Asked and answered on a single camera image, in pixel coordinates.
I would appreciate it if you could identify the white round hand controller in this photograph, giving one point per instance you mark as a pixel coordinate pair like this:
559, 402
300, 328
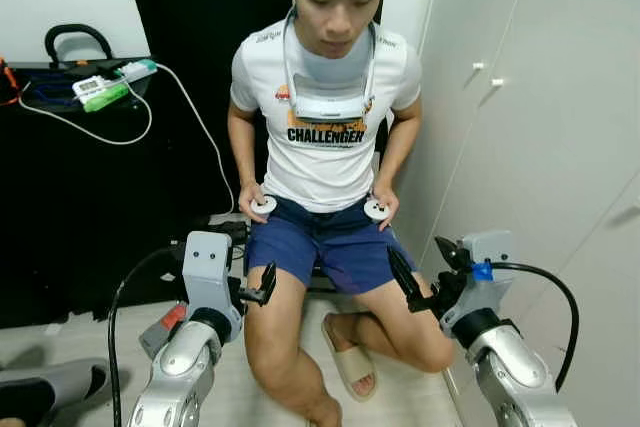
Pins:
376, 209
264, 205

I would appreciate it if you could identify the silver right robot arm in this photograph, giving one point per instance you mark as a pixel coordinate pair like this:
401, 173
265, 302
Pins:
515, 372

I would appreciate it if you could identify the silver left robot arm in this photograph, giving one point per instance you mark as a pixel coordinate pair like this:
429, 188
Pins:
185, 367

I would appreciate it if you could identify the man's left hand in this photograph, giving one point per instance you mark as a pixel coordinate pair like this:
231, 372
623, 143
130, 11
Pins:
390, 205

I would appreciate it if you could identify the man's right hand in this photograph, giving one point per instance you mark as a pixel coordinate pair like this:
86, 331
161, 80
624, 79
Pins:
247, 199

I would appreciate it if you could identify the grey and orange device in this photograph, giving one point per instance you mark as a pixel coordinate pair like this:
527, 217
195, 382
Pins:
165, 325

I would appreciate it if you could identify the beige slipper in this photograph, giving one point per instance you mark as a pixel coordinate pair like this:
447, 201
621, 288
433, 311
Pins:
352, 372

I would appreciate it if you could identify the seated man in white t-shirt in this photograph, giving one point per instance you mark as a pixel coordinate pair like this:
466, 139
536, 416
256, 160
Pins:
320, 152

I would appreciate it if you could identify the white wardrobe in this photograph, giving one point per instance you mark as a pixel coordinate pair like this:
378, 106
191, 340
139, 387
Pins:
560, 147

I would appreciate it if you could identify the white wardrobe knob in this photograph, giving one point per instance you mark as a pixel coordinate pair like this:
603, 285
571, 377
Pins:
497, 82
477, 66

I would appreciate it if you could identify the white headset around neck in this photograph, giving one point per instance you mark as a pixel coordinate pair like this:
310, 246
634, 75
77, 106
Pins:
330, 107

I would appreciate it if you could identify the grey slipper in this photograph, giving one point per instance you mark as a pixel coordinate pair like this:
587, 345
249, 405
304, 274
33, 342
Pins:
50, 387

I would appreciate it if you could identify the green plug device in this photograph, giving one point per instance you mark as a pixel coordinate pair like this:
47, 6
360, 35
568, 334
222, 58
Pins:
108, 97

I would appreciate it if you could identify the white power strip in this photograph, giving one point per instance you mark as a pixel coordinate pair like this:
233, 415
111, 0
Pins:
138, 70

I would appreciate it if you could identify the white meter with display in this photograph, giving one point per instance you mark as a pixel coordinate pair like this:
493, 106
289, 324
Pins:
89, 86

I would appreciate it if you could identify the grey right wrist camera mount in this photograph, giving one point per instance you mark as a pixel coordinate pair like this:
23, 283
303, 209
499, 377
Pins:
487, 292

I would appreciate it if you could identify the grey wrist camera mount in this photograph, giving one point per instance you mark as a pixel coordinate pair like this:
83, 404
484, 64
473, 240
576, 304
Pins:
487, 292
207, 267

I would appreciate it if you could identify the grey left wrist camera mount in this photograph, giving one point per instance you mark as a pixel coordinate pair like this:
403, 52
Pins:
207, 267

